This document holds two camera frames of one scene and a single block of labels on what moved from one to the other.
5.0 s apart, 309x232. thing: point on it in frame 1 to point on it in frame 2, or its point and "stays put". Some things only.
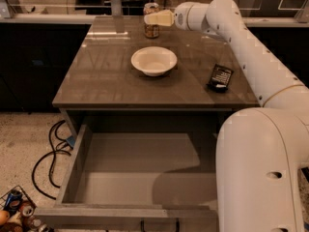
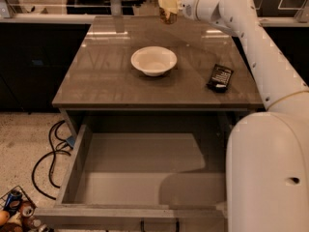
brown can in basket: [27, 208] stays put
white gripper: [182, 16] to [190, 4]
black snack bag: [220, 78] stays put
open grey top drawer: [137, 182] stays put
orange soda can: [151, 30] to [166, 17]
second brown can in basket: [30, 222] stays put
